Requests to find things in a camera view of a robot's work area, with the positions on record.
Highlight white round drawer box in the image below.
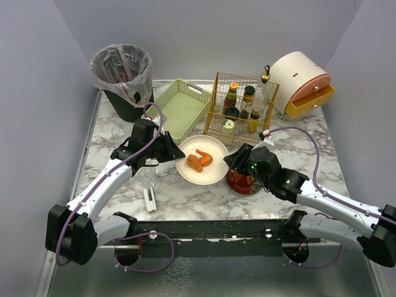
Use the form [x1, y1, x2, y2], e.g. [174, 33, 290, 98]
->
[270, 51, 335, 119]

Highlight pale green plastic basket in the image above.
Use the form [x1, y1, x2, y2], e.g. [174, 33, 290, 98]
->
[155, 79, 212, 145]

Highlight black-lid glass jar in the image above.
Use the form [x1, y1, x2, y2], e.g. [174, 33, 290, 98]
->
[224, 106, 239, 121]

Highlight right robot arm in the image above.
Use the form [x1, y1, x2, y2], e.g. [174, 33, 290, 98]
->
[223, 144, 395, 267]

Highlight gold-spout oil bottle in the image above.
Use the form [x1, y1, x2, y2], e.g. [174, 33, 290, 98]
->
[257, 65, 271, 100]

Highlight green-lid seasoning shaker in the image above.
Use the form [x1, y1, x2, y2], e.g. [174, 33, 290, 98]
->
[221, 119, 235, 134]

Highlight white folded peeler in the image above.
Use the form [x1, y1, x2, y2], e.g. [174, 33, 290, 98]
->
[143, 186, 157, 213]

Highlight left orange croquette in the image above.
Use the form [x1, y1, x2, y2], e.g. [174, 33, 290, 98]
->
[233, 171, 242, 184]

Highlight clear plastic cup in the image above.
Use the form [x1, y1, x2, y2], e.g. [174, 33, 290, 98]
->
[111, 123, 133, 139]
[135, 167, 157, 187]

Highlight orange chicken wing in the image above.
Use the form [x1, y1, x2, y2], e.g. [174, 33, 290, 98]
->
[196, 149, 213, 166]

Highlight cream round plate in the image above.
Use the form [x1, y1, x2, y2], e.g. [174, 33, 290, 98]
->
[176, 135, 228, 186]

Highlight orange fried nugget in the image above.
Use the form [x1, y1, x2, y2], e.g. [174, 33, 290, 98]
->
[186, 155, 203, 173]

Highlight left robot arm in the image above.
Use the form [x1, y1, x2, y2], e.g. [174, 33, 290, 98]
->
[45, 116, 185, 265]

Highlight yellow-lid sauce jar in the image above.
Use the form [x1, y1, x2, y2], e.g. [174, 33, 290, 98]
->
[222, 82, 238, 114]

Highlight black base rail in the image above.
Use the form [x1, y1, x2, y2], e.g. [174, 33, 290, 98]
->
[105, 219, 308, 259]

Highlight small yellow spice bottle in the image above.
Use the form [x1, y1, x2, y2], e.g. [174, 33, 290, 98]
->
[247, 106, 260, 133]

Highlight red floral plate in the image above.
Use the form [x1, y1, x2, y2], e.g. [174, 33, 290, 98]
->
[226, 170, 262, 195]

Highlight gold wire rack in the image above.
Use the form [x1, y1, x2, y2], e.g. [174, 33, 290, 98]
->
[204, 72, 279, 147]

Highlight gold-cap pepper grinder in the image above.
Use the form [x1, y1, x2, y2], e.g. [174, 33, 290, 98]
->
[239, 85, 256, 119]

